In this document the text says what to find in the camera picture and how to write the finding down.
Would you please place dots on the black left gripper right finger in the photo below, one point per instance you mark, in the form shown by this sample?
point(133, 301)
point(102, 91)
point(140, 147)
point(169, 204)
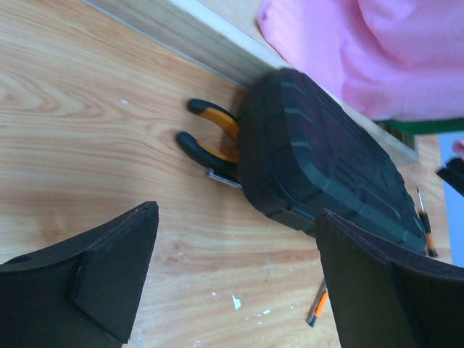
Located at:
point(384, 295)

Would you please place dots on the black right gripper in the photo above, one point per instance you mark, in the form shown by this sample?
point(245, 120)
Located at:
point(453, 174)

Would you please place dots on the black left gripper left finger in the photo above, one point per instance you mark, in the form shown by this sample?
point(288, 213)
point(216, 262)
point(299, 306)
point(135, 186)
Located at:
point(83, 291)

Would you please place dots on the black plastic tool case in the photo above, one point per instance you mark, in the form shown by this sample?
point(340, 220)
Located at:
point(300, 152)

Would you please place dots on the silver orange utility knife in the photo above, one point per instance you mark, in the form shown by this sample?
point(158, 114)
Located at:
point(318, 305)

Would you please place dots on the green yellow hangers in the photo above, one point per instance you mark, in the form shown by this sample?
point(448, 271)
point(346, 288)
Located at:
point(431, 127)

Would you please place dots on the small orange black screwdriver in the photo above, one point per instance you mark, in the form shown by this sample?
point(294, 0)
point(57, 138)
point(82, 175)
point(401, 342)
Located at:
point(423, 215)

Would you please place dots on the pink t-shirt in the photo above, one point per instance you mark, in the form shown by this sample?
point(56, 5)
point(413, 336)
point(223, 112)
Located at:
point(398, 60)

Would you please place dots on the orange black pliers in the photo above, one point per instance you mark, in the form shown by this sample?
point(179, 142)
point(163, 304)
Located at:
point(211, 141)

